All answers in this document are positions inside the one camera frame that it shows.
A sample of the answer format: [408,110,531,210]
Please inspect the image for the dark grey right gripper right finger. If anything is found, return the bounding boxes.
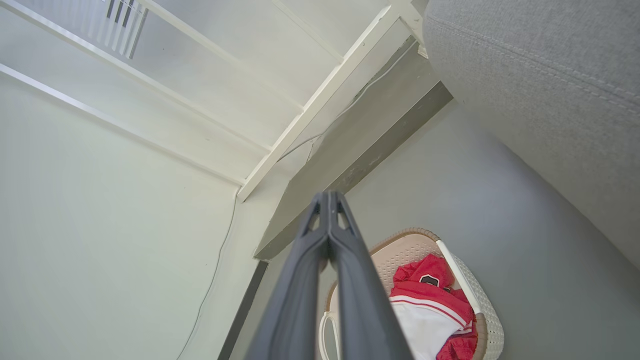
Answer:
[327,191,415,360]

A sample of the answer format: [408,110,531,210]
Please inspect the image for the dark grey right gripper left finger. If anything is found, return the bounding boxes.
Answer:
[244,192,331,360]

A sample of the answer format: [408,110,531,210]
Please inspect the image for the beige perforated plastic laundry basket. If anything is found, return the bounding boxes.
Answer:
[318,228,505,360]

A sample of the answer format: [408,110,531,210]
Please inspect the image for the dark grey skirting board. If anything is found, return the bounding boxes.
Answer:
[217,260,269,360]

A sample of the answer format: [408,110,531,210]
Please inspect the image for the red and white garment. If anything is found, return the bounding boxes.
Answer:
[389,254,478,360]

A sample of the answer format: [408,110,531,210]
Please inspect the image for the grey fabric sofa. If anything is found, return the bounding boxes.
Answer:
[422,0,640,272]

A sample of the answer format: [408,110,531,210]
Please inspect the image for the white window blinds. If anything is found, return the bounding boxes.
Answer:
[102,0,150,60]

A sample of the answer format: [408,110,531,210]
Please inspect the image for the thin white wall cable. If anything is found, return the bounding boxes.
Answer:
[176,47,418,360]

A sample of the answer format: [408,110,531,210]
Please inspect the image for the white shelf frame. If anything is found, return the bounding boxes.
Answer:
[0,0,427,203]

